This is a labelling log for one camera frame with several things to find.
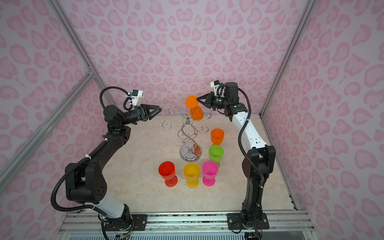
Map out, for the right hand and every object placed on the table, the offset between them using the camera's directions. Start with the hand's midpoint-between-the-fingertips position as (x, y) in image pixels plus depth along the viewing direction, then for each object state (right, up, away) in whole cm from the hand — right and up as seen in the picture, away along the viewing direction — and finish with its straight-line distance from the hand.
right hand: (199, 97), depth 76 cm
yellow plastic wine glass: (-4, -39, +4) cm, 39 cm away
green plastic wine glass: (+10, -30, +11) cm, 33 cm away
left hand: (-18, -7, -9) cm, 21 cm away
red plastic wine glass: (-17, -38, +5) cm, 43 cm away
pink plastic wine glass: (+6, -38, +2) cm, 38 cm away
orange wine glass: (+11, -21, +14) cm, 27 cm away
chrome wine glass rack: (-6, -30, +21) cm, 37 cm away
